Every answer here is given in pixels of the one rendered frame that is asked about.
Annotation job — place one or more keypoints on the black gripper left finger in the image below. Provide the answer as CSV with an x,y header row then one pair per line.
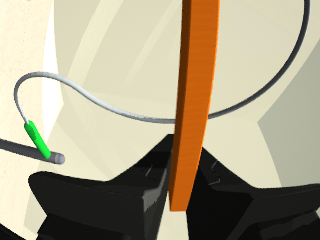
x,y
133,203

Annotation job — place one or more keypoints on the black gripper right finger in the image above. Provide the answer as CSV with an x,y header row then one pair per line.
x,y
222,204

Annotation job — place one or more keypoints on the orange handle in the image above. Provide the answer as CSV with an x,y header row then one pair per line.
x,y
197,64

